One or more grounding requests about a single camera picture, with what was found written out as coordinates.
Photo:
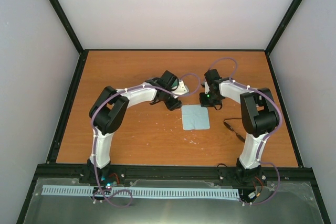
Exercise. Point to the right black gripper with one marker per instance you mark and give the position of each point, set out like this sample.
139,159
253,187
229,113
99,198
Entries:
204,104

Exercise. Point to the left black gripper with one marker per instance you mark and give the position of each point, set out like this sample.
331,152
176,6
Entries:
174,105

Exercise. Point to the light blue cleaning cloth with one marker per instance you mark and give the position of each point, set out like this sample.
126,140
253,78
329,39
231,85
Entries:
195,117

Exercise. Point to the grey glasses case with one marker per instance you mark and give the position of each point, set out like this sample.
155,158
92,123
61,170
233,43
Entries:
175,85

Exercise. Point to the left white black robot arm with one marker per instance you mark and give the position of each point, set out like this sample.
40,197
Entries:
109,110

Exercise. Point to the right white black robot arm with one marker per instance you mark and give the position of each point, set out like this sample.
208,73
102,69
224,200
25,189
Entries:
259,114

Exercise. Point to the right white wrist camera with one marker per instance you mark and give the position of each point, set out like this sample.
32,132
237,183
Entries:
205,86

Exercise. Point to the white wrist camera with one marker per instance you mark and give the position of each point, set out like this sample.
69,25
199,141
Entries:
180,89
205,86

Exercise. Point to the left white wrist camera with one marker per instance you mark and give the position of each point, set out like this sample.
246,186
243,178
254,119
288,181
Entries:
180,89

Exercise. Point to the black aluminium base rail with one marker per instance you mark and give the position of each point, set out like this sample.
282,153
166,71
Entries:
129,173

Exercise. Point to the light blue cable duct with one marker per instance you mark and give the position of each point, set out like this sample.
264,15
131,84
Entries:
143,192

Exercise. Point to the right black frame post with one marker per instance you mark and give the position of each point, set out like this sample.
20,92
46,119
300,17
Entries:
289,14

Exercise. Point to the black frame post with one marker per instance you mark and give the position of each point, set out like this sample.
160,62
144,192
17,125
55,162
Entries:
66,24
289,14

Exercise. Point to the left black frame post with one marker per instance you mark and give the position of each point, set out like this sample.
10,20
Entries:
66,24

